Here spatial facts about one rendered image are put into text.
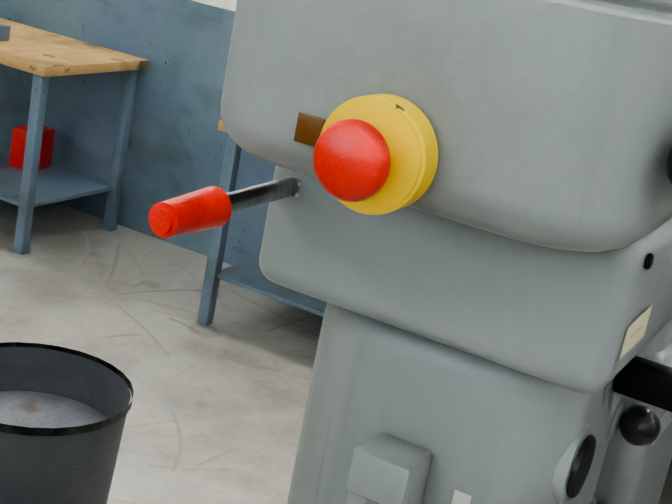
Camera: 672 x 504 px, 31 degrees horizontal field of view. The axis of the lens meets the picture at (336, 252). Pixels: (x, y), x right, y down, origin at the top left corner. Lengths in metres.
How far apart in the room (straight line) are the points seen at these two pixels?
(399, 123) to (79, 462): 2.33
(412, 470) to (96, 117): 5.67
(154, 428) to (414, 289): 3.56
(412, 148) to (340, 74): 0.06
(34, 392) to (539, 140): 2.72
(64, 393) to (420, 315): 2.54
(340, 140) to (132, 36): 5.64
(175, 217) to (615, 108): 0.23
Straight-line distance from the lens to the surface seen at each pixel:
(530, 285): 0.72
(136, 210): 6.31
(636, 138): 0.61
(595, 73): 0.60
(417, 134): 0.60
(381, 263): 0.75
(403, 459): 0.79
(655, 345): 0.95
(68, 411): 3.17
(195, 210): 0.66
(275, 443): 4.31
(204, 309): 5.20
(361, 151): 0.58
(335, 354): 0.83
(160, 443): 4.18
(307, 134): 0.65
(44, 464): 2.85
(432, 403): 0.80
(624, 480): 0.99
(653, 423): 0.93
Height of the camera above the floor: 1.89
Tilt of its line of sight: 17 degrees down
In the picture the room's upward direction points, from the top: 11 degrees clockwise
